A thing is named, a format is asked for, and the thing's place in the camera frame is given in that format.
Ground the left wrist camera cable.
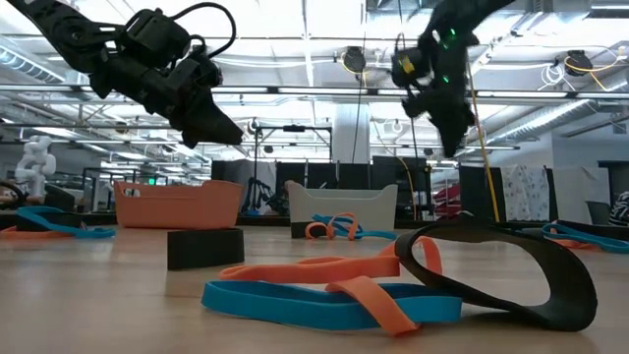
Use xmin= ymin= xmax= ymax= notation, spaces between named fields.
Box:
xmin=169 ymin=1 xmax=238 ymax=61

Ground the long ceiling light rail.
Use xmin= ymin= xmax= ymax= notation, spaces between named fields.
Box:
xmin=0 ymin=84 xmax=629 ymax=98

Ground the narrow black panel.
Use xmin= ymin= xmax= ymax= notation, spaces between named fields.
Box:
xmin=459 ymin=165 xmax=503 ymax=222

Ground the orange plastic basket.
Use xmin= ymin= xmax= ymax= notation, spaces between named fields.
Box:
xmin=113 ymin=179 xmax=245 ymax=230

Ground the person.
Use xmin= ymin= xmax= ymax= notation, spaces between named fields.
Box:
xmin=608 ymin=190 xmax=629 ymax=227

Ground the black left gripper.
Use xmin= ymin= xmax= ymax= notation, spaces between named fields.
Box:
xmin=90 ymin=48 xmax=244 ymax=148

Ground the dark grey box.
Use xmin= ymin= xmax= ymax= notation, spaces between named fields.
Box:
xmin=42 ymin=184 xmax=76 ymax=213

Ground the thin black hanging cable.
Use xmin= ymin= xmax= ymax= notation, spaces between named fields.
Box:
xmin=351 ymin=29 xmax=369 ymax=164

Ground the light grey plastic basket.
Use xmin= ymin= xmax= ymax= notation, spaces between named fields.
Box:
xmin=287 ymin=179 xmax=399 ymax=233

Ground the black curved tube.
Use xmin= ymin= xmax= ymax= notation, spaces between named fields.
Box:
xmin=0 ymin=179 xmax=41 ymax=207

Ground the dark grey partition panel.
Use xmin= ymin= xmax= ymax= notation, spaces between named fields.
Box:
xmin=210 ymin=157 xmax=277 ymax=198

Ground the yellow-orange power cable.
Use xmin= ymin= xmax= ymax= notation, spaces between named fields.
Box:
xmin=465 ymin=61 xmax=501 ymax=223

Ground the white robot figure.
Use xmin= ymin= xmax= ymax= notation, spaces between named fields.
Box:
xmin=13 ymin=135 xmax=58 ymax=201

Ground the black hanging power cable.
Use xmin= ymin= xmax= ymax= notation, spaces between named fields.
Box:
xmin=396 ymin=0 xmax=420 ymax=221

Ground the grey chair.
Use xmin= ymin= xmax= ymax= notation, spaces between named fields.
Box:
xmin=584 ymin=200 xmax=611 ymax=226

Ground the red object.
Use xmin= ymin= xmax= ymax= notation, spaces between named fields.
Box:
xmin=433 ymin=184 xmax=463 ymax=217

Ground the black metal gantry stand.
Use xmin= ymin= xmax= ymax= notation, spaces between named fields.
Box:
xmin=252 ymin=124 xmax=334 ymax=217

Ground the black aluminium table frame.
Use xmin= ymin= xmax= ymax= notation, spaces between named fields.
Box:
xmin=0 ymin=209 xmax=629 ymax=253

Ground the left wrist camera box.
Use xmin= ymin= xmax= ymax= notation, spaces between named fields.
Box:
xmin=189 ymin=43 xmax=223 ymax=90

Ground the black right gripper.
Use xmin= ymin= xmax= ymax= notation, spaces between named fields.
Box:
xmin=425 ymin=36 xmax=476 ymax=158

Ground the patterned white cloth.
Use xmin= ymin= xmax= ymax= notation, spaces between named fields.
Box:
xmin=500 ymin=164 xmax=550 ymax=222

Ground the black partition panel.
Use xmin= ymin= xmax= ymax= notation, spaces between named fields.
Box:
xmin=274 ymin=161 xmax=371 ymax=191

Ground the black ceiling cable reel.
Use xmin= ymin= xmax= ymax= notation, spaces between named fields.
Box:
xmin=563 ymin=48 xmax=595 ymax=78
xmin=342 ymin=45 xmax=369 ymax=74

